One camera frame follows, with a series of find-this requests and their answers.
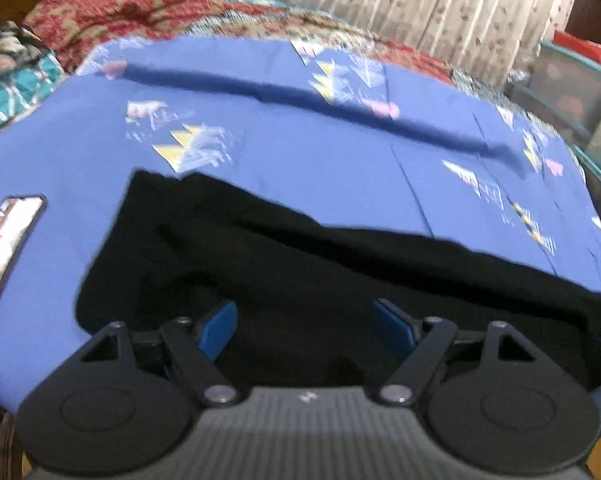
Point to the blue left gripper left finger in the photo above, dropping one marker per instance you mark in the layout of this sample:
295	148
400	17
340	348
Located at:
214	330

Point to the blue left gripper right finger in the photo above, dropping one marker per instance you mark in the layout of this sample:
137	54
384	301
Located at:
392	327

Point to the black pants with zipper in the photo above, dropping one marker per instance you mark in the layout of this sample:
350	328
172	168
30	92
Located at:
304	292

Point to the blue patterned bed sheet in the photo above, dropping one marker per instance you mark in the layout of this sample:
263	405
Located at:
345	139

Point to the smartphone with dark case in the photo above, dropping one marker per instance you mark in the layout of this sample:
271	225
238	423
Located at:
18	216

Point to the clear teal-rimmed storage box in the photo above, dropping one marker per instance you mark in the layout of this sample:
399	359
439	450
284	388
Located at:
563	88

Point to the teal patterned cloth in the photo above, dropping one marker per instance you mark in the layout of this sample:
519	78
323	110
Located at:
29	72

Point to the red floral quilt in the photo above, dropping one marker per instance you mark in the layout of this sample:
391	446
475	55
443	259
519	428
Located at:
73	28

